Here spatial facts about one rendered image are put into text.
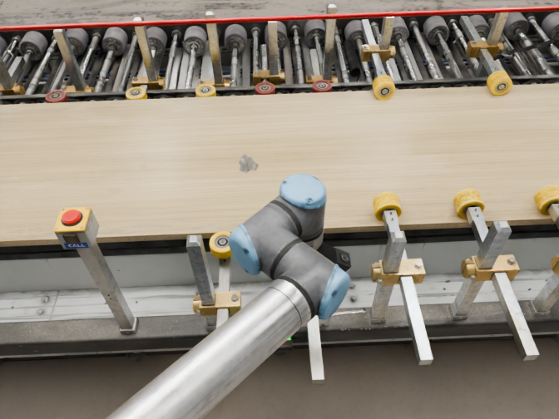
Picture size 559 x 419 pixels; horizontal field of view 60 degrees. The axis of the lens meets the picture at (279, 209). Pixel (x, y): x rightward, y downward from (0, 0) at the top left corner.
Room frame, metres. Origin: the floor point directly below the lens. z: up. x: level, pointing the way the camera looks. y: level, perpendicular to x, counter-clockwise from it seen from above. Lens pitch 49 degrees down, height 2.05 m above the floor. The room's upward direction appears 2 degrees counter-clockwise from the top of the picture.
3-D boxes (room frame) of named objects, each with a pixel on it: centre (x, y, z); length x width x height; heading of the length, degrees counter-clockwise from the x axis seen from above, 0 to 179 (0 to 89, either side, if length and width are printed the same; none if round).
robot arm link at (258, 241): (0.56, 0.03, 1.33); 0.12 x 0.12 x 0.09; 45
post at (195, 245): (0.72, 0.21, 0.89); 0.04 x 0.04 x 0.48; 1
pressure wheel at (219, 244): (0.88, 0.17, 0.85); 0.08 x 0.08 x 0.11
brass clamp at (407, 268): (0.73, -0.31, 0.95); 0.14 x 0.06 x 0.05; 91
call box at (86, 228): (0.72, 0.47, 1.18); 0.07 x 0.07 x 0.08; 1
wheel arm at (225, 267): (0.68, 0.17, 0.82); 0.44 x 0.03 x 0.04; 1
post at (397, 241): (0.73, -0.29, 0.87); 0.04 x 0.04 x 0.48; 1
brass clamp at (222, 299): (0.72, 0.19, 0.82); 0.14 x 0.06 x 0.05; 91
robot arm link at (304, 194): (0.64, -0.05, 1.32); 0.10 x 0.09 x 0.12; 135
